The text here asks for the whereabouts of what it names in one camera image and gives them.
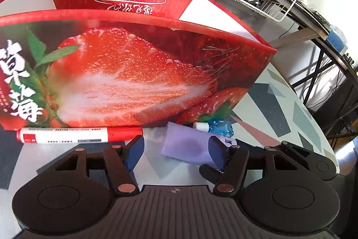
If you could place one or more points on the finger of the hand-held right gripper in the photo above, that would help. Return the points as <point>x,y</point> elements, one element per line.
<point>296,150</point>
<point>208,171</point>

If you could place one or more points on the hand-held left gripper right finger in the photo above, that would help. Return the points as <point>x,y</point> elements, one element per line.
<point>216,153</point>

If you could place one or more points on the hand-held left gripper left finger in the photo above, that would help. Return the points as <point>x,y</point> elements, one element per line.
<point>135,152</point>

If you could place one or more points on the red and white marker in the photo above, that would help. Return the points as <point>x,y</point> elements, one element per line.
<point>70,134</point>

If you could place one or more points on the strawberry print cardboard box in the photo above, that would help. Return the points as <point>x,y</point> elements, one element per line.
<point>125,73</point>

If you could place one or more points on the small blue bottle white cap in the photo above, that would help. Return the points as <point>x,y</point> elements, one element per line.
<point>221,127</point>

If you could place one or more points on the geometric patterned tablecloth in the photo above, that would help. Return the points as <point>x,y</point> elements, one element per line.
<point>268,104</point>

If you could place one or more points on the blue box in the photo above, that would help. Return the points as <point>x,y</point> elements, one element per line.
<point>337,41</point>

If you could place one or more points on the desk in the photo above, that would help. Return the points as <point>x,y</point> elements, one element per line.
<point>313,19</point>

